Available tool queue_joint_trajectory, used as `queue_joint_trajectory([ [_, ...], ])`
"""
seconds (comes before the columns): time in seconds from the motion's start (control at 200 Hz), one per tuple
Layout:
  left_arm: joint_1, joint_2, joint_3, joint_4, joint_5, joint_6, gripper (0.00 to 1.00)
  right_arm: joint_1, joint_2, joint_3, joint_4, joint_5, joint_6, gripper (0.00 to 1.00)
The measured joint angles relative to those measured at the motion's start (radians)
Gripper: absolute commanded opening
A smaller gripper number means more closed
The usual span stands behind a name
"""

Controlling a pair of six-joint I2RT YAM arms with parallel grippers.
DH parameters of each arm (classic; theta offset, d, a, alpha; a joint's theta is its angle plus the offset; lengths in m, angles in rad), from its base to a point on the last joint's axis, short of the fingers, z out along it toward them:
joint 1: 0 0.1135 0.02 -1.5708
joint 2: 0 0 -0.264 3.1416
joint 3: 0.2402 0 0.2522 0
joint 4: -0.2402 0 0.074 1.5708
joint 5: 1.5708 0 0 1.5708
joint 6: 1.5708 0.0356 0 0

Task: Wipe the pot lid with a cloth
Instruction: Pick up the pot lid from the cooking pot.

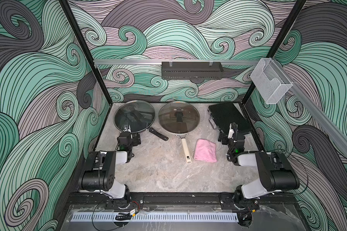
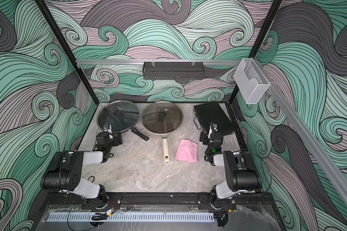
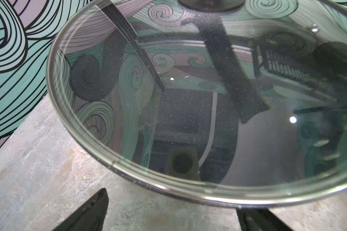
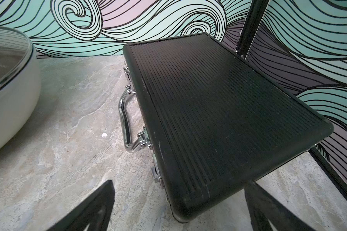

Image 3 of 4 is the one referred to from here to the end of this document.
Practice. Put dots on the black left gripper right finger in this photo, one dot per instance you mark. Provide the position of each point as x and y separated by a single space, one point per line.
260 220

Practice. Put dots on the glass lid on black pan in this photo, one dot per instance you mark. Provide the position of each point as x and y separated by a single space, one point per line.
228 103

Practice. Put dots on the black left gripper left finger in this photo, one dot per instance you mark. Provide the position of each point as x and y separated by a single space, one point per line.
88 217

